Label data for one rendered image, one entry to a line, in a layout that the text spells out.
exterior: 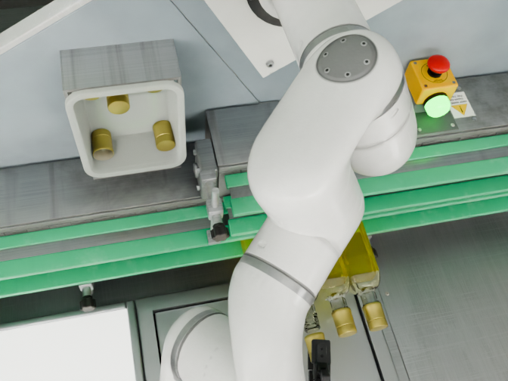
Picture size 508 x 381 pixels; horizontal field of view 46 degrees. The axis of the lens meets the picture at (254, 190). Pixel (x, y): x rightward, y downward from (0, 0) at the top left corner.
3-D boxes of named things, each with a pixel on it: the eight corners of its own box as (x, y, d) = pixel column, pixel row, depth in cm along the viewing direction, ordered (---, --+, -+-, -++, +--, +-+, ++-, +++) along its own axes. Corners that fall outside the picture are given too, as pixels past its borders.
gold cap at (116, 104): (103, 80, 94) (106, 102, 92) (126, 78, 94) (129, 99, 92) (106, 94, 97) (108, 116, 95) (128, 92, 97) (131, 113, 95)
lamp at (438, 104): (419, 109, 110) (425, 122, 109) (427, 93, 107) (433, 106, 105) (441, 106, 111) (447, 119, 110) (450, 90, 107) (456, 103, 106)
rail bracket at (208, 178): (198, 205, 111) (210, 267, 105) (198, 154, 97) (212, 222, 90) (214, 202, 111) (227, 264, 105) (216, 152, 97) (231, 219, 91)
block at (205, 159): (191, 168, 113) (197, 200, 109) (190, 139, 105) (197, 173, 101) (210, 166, 113) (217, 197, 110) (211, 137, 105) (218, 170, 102)
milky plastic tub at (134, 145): (83, 140, 108) (87, 180, 104) (57, 51, 89) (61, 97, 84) (179, 127, 111) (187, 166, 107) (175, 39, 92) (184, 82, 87)
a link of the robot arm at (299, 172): (257, 271, 67) (193, 208, 54) (362, 102, 72) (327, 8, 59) (328, 309, 62) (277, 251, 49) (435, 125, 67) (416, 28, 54)
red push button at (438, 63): (427, 83, 107) (433, 70, 104) (419, 66, 109) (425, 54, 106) (447, 81, 107) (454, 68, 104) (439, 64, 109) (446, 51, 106)
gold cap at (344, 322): (329, 316, 108) (336, 339, 106) (333, 308, 105) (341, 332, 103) (347, 312, 109) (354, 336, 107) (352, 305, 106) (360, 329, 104)
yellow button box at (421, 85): (398, 84, 115) (411, 114, 111) (409, 57, 108) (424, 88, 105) (431, 79, 116) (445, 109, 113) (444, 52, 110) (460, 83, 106)
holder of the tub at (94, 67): (88, 154, 113) (92, 189, 109) (59, 50, 89) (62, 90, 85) (179, 141, 116) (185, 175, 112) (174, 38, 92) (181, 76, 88)
